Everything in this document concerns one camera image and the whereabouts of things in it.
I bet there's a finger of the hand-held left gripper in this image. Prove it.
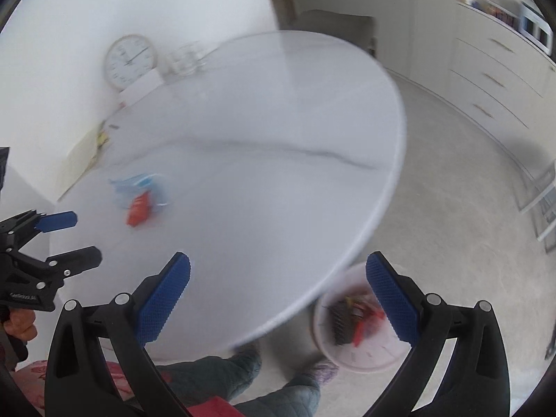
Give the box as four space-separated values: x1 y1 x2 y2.
0 210 78 248
9 246 103 289

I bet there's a person's left leg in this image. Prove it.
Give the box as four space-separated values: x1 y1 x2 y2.
154 350 262 402

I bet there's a person's leg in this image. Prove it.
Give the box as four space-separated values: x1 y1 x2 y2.
154 350 262 402
235 374 323 417

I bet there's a pink plastic bin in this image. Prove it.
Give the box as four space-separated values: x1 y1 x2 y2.
313 263 418 373

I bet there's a white picture frame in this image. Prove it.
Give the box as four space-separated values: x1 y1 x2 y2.
519 2 554 54

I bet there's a red snack packet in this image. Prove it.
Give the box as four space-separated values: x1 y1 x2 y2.
126 191 154 227

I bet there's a beige drawer cabinet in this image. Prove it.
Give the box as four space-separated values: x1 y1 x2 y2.
449 0 556 174

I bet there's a person's right leg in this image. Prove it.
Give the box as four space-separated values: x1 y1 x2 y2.
235 374 323 417

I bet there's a round white wall clock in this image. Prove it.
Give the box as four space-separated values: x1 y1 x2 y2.
103 35 158 92

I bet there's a white card box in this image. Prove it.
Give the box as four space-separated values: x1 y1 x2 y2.
119 72 166 106

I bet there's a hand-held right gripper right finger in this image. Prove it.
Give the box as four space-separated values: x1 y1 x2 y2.
362 251 511 417

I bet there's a person's left hand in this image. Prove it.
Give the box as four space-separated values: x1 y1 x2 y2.
9 310 38 345

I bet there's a white oval table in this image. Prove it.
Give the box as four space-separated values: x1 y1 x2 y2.
48 30 408 354

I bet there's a red floral cushion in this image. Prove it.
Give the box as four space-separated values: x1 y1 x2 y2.
13 358 237 417

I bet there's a white step stool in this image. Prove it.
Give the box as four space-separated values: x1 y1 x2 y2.
517 169 556 216

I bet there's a person's right slipper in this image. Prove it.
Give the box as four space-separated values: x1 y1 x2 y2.
304 360 340 385

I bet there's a red wrapper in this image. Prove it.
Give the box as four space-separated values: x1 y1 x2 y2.
352 310 385 345

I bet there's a grey frame stool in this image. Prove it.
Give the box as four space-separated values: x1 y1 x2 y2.
536 200 556 253

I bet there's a light blue plastic bag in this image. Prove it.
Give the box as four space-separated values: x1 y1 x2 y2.
108 173 168 210

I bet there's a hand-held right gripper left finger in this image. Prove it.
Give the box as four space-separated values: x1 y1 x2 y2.
44 252 192 417

